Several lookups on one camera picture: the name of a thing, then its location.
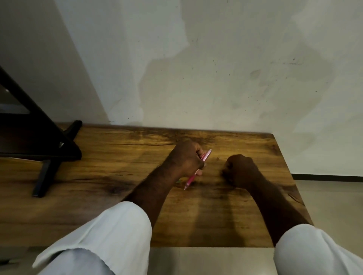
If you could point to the person's right hand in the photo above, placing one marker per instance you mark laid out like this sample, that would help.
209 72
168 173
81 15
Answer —
242 170

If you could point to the person's left hand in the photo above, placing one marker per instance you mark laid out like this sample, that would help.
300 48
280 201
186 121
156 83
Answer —
183 157

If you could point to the person's right fingers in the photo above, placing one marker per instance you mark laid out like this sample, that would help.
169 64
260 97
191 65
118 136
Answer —
227 172

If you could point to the person's left fingers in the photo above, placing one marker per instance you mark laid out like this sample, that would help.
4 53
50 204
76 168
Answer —
199 155

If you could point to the pink pen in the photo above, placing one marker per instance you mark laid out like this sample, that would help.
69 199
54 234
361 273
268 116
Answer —
192 179

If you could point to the person's right forearm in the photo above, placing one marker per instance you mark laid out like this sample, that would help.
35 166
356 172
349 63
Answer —
272 206

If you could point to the person's left forearm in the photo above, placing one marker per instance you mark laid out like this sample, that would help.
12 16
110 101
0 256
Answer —
147 195

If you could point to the black metal stand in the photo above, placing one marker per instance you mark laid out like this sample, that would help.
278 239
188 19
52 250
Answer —
54 138

